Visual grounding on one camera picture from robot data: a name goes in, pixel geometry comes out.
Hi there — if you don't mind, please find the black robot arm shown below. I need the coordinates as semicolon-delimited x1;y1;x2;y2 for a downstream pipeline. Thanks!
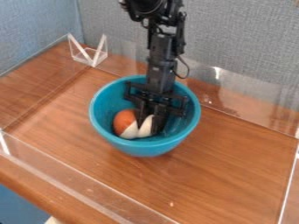
118;0;187;135

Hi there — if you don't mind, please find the clear acrylic corner bracket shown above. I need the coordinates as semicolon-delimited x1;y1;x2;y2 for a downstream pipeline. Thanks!
68;33;108;67

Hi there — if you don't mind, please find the blue plastic bowl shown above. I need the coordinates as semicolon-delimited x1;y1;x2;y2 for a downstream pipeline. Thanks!
88;75;202;157

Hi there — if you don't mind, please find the brown white plush mushroom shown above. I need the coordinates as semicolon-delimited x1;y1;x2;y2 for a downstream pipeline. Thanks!
112;109;154;139

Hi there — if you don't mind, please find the clear acrylic front barrier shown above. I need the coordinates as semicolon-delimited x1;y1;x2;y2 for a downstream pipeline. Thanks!
0;130;179;224

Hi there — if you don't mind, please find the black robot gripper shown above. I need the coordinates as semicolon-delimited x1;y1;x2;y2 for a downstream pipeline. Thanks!
124;59;187;135

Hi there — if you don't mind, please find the clear acrylic barrier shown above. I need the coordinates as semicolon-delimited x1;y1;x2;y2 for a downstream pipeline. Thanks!
98;36;299;139
0;130;179;224

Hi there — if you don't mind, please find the clear acrylic back barrier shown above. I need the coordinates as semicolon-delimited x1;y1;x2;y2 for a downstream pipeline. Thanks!
98;36;299;139

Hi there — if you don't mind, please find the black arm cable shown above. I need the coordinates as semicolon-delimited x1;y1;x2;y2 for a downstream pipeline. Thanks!
173;55;193;80

